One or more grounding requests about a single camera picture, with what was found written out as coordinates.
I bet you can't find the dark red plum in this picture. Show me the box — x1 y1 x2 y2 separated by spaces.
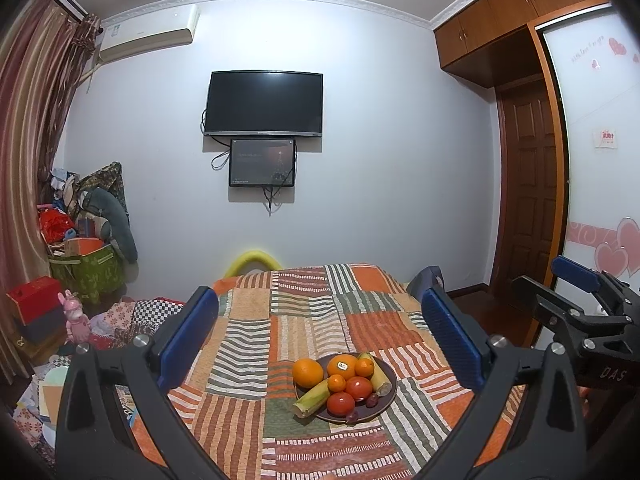
366 393 380 408

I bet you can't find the big red tomato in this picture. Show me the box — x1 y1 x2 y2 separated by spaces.
326 391 356 418

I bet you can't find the green-yellow sugarcane piece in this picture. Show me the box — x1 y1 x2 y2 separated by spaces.
292 379 331 419

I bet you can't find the small orange mandarin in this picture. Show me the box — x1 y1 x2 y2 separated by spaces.
355 356 375 378

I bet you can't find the pink rabbit toy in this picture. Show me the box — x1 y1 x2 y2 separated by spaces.
58 289 91 344

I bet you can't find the brown wooden door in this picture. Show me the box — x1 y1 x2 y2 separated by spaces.
491 75 556 304

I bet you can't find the purple bag beside bed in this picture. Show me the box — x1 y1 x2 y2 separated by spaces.
406 266 445 302

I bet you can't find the striped patchwork bedspread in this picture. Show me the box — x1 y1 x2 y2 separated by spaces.
127 261 526 480

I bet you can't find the red gift box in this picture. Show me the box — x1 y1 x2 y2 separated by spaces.
6 276 62 325

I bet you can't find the dark purple round plate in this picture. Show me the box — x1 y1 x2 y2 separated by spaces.
292 352 398 425

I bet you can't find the green storage box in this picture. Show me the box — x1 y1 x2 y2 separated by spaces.
49 245 125 304

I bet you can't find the large orange with sticker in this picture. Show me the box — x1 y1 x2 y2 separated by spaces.
326 353 358 380

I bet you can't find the white wardrobe sliding door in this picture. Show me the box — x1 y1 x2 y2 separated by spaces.
541 4 639 287

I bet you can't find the grey plush toy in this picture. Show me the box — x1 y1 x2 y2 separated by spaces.
82 188 138 264

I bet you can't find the large plain orange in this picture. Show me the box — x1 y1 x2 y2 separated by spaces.
292 359 324 390

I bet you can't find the wooden overhead cabinet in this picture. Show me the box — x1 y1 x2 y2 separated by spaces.
435 0 587 88

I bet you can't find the camouflage pillow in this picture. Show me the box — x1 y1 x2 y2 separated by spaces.
74 162 128 212

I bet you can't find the striped red curtain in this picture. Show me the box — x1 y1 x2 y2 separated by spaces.
1 0 101 384

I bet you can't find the white air conditioner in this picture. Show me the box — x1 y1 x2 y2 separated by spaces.
99 4 200 63

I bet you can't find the yellow foam ring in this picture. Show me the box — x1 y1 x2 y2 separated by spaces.
222 250 284 280

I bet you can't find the small wall monitor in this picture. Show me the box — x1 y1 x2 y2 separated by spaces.
229 138 297 188

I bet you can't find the black wall television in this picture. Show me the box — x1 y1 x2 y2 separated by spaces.
203 70 324 138

